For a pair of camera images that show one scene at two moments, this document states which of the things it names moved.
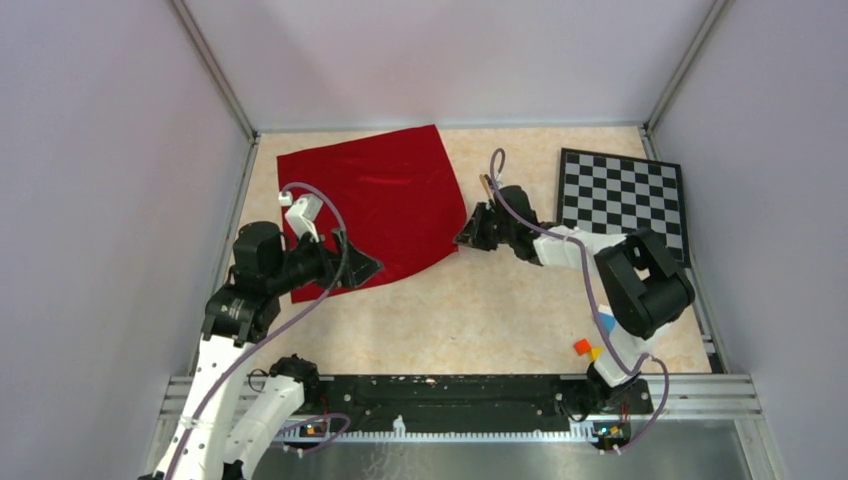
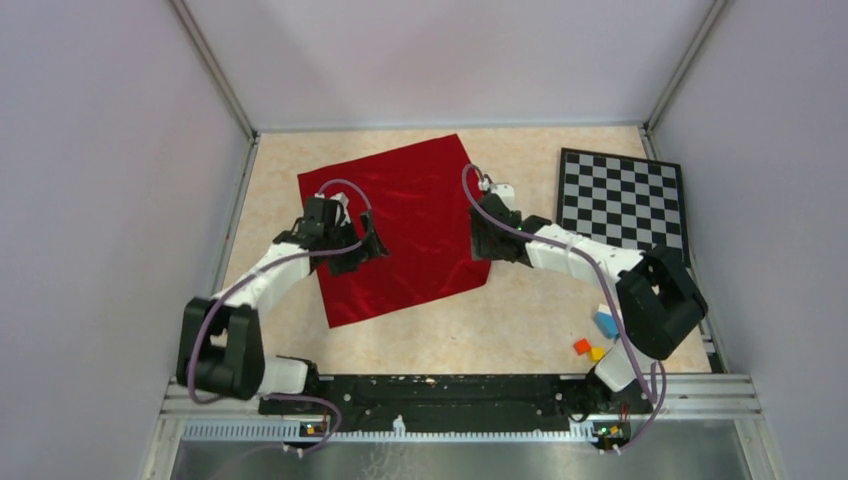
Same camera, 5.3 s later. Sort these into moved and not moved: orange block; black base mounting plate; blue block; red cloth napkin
Moved: red cloth napkin
Not moved: orange block; blue block; black base mounting plate
